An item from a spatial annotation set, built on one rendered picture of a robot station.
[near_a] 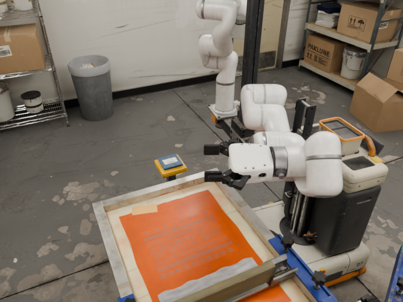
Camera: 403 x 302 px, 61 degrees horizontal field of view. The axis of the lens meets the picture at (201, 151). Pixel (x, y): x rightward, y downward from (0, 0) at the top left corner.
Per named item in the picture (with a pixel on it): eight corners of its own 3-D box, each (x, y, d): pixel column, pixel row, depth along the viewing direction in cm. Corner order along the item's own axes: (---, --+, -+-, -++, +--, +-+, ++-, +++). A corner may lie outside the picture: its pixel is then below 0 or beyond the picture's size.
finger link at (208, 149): (229, 155, 87) (203, 155, 87) (229, 147, 89) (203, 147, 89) (230, 145, 85) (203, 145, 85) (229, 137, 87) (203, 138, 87)
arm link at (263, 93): (284, 127, 134) (290, 90, 125) (250, 127, 134) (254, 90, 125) (280, 116, 142) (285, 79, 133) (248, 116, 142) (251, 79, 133)
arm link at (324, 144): (348, 174, 71) (345, 129, 72) (297, 174, 71) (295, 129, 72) (322, 177, 86) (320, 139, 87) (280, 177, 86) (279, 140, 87)
